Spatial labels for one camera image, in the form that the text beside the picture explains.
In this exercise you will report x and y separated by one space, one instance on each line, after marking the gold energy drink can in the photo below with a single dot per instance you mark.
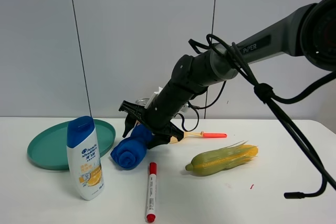
143 102

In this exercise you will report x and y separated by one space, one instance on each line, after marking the yellow spatula red handle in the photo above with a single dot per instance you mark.
203 135

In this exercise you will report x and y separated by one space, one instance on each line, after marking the toy corn cob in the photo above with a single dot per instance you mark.
212 162

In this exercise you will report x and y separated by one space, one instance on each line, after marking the blue towel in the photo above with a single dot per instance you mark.
130 152

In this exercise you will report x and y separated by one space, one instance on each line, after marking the teal round plate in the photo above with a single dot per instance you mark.
48 149

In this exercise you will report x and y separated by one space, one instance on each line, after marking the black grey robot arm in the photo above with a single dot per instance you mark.
309 32

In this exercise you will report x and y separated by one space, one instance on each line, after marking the red white marker pen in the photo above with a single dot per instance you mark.
151 198

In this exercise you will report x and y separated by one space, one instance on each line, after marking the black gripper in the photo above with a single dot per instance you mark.
157 117

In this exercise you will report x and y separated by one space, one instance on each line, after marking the white blue shampoo bottle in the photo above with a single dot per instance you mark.
84 157

